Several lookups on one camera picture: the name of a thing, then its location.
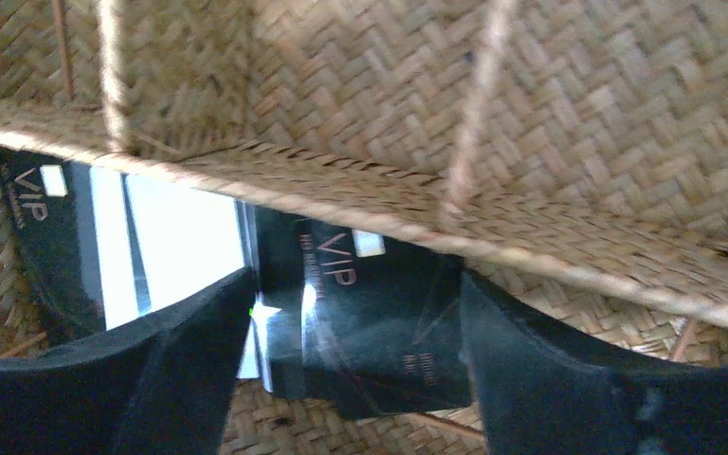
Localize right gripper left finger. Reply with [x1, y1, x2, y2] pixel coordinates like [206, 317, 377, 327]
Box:
[0, 267, 257, 454]

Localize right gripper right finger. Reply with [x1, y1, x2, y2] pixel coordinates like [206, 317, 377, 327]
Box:
[460, 271, 728, 454]

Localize brown woven divided tray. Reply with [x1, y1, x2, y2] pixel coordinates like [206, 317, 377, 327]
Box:
[0, 0, 728, 455]

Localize black vip card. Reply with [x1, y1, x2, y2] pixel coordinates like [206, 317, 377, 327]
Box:
[253, 206, 475, 421]
[0, 147, 106, 339]

